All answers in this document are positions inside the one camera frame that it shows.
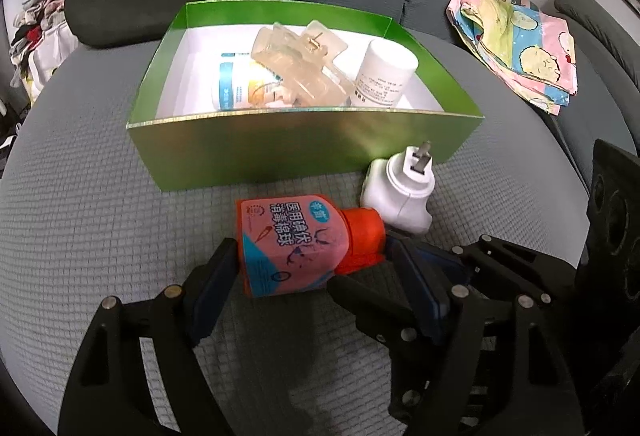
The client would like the small white bottle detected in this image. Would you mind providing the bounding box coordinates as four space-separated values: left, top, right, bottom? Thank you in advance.
349 40 420 108

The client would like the white bottle blue orange label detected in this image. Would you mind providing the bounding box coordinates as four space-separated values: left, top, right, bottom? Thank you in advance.
214 50 286 109

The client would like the green cardboard box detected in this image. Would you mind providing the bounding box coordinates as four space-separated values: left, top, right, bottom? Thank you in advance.
125 0 486 192

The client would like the beige hair claw clip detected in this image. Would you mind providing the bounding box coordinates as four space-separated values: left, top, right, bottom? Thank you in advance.
250 20 357 108

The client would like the grey armchair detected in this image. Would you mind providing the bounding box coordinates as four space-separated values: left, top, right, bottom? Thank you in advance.
554 0 640 157

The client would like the cartoon printed blanket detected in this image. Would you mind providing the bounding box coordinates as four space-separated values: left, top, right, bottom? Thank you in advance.
446 0 580 117

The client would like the pile of clothes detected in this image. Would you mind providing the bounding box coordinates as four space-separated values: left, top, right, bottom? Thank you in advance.
7 0 81 97

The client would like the grey sofa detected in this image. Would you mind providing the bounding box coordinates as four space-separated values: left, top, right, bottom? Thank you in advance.
0 0 640 436

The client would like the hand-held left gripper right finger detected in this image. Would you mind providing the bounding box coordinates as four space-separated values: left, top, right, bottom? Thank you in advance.
395 239 591 436

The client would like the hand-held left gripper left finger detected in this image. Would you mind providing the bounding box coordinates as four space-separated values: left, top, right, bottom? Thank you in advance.
59 236 241 436

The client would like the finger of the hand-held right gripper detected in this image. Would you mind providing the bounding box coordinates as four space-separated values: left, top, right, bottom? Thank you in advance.
387 231 583 302
327 273 451 422

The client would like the white plug-in adapter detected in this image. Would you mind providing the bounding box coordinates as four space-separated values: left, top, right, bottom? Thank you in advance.
360 141 438 235

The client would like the orange bottle pink label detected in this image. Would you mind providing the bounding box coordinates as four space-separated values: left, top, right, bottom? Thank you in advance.
235 193 388 299

